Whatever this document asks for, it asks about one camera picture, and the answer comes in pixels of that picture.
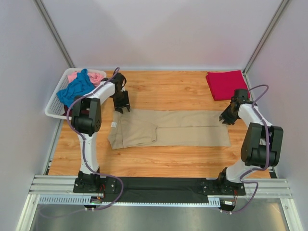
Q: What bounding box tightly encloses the dark maroon t shirt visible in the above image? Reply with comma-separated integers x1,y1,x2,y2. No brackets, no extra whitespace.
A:
63,105,68,116

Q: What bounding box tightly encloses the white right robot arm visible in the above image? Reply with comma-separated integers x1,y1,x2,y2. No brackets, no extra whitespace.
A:
218,89,283,184

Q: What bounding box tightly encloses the beige t shirt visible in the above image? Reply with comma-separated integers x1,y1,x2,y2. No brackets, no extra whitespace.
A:
108,109,231,150

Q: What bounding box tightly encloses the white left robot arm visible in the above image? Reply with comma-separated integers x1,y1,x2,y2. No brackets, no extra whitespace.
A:
67,68,130,176

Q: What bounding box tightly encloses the white plastic laundry basket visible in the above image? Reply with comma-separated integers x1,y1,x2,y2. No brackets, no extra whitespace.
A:
45,68,115,120

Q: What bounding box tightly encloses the right aluminium frame post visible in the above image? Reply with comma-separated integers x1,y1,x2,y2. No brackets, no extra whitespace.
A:
243,0,291,74

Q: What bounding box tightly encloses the aluminium frame rail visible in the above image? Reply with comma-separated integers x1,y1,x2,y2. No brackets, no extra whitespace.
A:
29,175,292,199

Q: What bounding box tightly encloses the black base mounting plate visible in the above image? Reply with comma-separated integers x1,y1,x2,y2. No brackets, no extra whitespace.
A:
73,175,246,202

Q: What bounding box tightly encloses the pink crumpled t shirt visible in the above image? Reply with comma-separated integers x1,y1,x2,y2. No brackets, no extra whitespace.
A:
67,72,104,87

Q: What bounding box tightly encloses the grey slotted cable duct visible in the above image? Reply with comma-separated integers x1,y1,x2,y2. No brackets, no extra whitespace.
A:
38,195,220,208

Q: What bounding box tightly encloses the aluminium frame post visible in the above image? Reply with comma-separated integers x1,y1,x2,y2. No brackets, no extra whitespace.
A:
33,0,75,68
243,0,291,74

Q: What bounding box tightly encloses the left aluminium frame post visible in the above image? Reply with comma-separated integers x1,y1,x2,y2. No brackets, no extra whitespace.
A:
33,0,75,68

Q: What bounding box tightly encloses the blue crumpled t shirt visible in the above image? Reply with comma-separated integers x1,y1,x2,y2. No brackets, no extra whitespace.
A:
56,69,95,107

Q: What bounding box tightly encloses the folded red t shirt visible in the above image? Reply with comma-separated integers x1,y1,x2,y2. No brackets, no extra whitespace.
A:
205,70,248,101

